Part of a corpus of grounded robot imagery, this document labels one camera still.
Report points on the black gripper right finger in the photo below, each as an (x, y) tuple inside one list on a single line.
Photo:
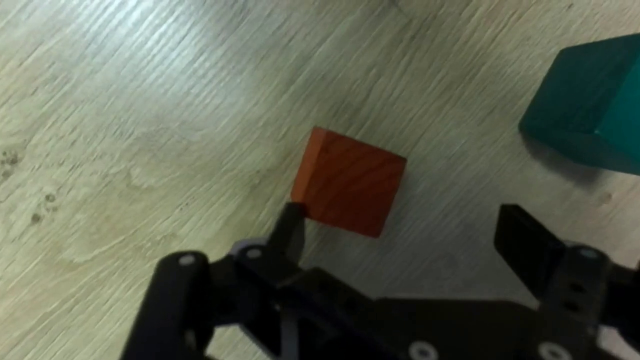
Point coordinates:
[(567, 281)]

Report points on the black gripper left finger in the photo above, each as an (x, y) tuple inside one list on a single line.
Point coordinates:
[(200, 292)]

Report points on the orange wooden block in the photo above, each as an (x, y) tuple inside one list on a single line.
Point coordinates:
[(351, 182)]

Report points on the green wooden block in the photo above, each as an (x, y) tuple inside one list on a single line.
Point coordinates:
[(591, 106)]

